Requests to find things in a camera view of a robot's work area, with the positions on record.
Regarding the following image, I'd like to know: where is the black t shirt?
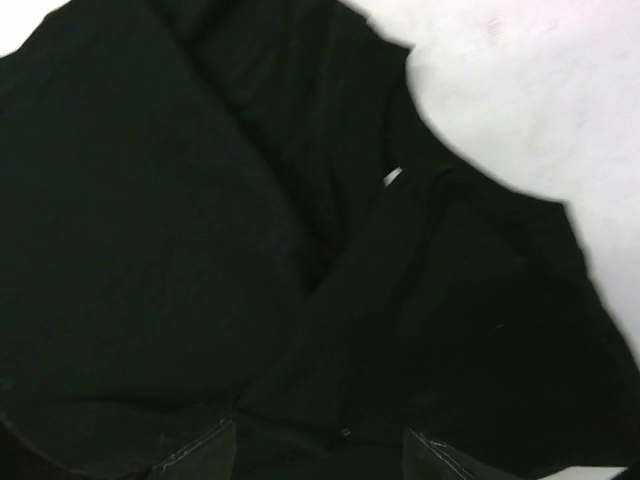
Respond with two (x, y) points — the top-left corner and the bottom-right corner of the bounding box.
(1, 1), (639, 479)

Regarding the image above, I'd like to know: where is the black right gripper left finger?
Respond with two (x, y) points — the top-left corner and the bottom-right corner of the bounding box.
(147, 420), (237, 480)

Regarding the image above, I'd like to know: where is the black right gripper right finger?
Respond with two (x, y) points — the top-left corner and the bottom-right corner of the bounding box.
(402, 429), (478, 480)

